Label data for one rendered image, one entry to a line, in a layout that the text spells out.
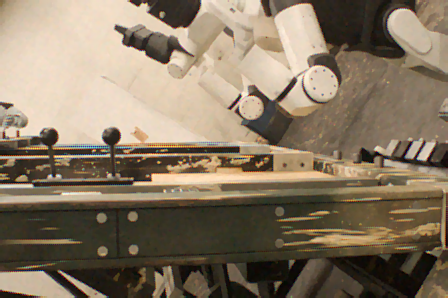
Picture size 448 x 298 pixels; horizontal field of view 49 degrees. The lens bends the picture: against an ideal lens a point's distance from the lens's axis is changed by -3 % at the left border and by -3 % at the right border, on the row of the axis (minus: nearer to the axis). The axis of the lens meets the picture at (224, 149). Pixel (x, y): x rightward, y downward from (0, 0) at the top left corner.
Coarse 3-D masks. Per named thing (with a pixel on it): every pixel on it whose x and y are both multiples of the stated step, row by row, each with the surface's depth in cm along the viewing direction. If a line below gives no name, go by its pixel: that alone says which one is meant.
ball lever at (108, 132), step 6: (108, 126) 96; (102, 132) 96; (108, 132) 95; (114, 132) 95; (120, 132) 97; (102, 138) 96; (108, 138) 95; (114, 138) 95; (120, 138) 97; (108, 144) 96; (114, 144) 96; (114, 150) 98; (114, 156) 99; (114, 162) 100; (114, 168) 100; (108, 174) 102; (114, 174) 101
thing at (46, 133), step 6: (42, 132) 93; (48, 132) 93; (54, 132) 94; (42, 138) 93; (48, 138) 93; (54, 138) 94; (42, 144) 94; (48, 144) 94; (54, 144) 95; (48, 150) 96; (54, 162) 98; (54, 168) 99; (54, 174) 99; (48, 180) 99; (54, 180) 99
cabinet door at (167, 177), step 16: (160, 176) 136; (176, 176) 138; (192, 176) 138; (208, 176) 139; (224, 176) 138; (240, 176) 138; (256, 176) 138; (272, 176) 138; (288, 176) 137; (304, 176) 137; (320, 176) 134
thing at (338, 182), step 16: (368, 176) 114; (0, 192) 96; (16, 192) 97; (32, 192) 97; (48, 192) 98; (64, 192) 98; (112, 192) 100; (128, 192) 100; (144, 192) 101; (160, 192) 102
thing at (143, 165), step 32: (0, 160) 136; (32, 160) 138; (64, 160) 139; (96, 160) 140; (128, 160) 142; (160, 160) 143; (192, 160) 145; (224, 160) 146; (256, 160) 148; (288, 160) 149
